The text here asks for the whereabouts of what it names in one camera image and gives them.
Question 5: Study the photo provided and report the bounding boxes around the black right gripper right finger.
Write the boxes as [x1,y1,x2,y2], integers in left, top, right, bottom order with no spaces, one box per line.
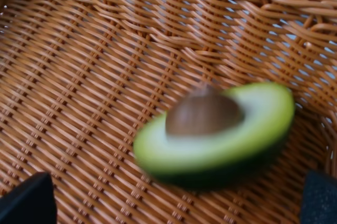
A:
[300,171,336,224]

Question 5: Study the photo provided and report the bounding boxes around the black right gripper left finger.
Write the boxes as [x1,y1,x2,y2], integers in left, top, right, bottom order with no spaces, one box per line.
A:
[1,172,57,223]

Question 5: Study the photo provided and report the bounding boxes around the halved avocado with pit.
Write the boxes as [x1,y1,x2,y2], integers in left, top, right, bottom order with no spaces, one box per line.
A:
[133,82,295,190]

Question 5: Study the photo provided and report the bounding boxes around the brown wicker basket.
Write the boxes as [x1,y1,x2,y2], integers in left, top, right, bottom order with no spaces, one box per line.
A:
[1,0,336,223]

